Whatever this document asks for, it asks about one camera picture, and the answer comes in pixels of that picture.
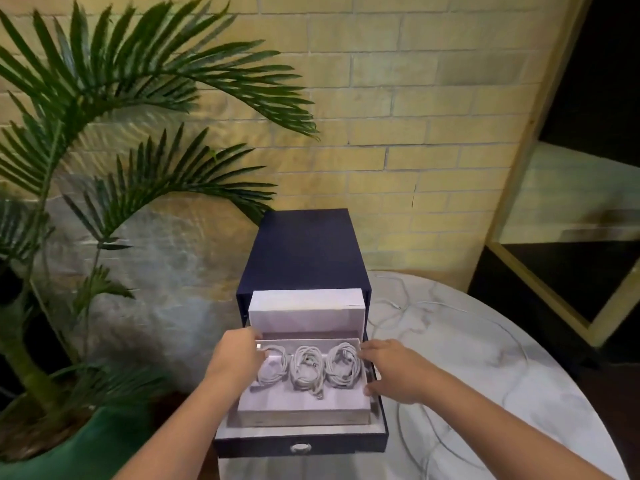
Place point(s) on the person's left hand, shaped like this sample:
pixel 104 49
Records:
pixel 232 359

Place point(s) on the person's right hand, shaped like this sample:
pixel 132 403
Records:
pixel 402 374

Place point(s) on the person's left fingers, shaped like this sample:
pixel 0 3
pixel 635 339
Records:
pixel 252 342

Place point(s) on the person's right thumb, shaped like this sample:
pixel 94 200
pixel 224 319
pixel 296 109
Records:
pixel 374 389

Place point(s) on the white cardboard box tray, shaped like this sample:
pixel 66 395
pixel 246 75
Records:
pixel 305 407

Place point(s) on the person's right forearm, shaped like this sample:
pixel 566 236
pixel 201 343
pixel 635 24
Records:
pixel 490 434

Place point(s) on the person's left forearm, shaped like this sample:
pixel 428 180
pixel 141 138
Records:
pixel 175 434

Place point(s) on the white box lid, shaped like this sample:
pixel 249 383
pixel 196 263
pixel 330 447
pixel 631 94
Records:
pixel 307 309

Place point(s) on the dark blue drawer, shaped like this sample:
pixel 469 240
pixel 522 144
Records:
pixel 300 437

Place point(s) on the silver drawer knob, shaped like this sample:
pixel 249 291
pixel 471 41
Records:
pixel 300 448

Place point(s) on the dark blue drawer cabinet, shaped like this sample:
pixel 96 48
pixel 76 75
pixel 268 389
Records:
pixel 305 254

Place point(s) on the green plant pot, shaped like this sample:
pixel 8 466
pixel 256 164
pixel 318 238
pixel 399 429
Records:
pixel 85 454

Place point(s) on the green palm plant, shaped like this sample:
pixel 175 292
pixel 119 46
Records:
pixel 125 74

